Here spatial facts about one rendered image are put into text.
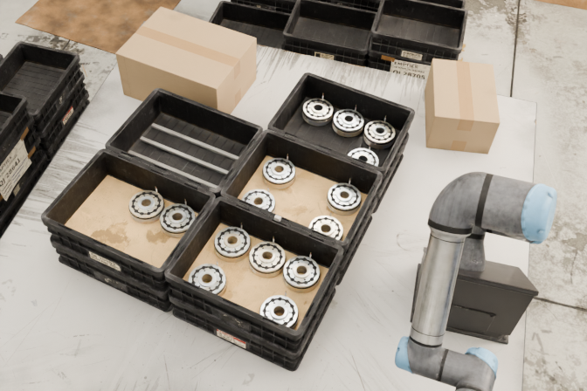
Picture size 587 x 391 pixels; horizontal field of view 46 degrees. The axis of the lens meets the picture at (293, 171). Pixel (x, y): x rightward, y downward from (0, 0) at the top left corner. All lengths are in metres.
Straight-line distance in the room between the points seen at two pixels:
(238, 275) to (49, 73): 1.65
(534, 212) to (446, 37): 1.95
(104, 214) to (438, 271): 1.04
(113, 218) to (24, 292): 0.33
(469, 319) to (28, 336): 1.23
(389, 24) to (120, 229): 1.76
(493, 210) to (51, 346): 1.25
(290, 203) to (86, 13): 2.41
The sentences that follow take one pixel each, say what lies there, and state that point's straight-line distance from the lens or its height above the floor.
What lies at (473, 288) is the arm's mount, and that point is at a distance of 1.89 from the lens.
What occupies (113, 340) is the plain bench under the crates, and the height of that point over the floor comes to 0.70.
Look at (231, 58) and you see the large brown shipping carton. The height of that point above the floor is 0.90.
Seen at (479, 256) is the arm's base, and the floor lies 0.96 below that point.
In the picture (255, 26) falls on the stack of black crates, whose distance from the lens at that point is 3.60.
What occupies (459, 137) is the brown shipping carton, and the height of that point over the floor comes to 0.77.
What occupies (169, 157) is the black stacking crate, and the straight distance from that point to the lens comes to 2.23.
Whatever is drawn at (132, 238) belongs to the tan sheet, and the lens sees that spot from 2.05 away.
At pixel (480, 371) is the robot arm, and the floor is 1.09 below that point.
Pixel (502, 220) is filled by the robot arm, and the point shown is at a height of 1.38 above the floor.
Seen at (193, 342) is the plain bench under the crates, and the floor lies 0.70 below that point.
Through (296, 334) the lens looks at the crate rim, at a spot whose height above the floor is 0.93.
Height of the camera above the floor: 2.50
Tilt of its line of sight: 50 degrees down
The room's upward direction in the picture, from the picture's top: 4 degrees clockwise
